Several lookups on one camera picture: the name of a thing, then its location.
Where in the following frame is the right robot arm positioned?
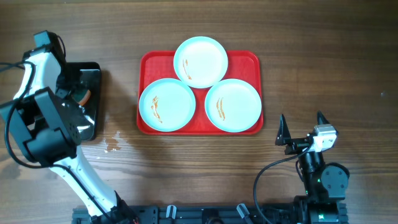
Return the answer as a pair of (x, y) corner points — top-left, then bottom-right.
(275, 111), (349, 203)

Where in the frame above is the black rectangular water tray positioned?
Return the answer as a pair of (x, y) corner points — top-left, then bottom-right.
(63, 62), (102, 141)

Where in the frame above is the light blue plate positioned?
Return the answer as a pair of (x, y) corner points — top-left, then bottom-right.
(139, 78), (196, 132)
(205, 78), (262, 133)
(173, 36), (228, 89)

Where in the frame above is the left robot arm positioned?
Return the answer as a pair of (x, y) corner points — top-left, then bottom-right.
(1, 49), (139, 223)

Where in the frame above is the red plastic tray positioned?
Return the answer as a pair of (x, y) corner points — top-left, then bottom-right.
(136, 50), (262, 136)

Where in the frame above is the green and orange sponge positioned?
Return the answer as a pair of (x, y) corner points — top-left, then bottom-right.
(72, 89), (91, 106)

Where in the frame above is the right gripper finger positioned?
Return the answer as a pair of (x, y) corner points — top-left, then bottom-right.
(317, 111), (330, 125)
(275, 114), (291, 146)

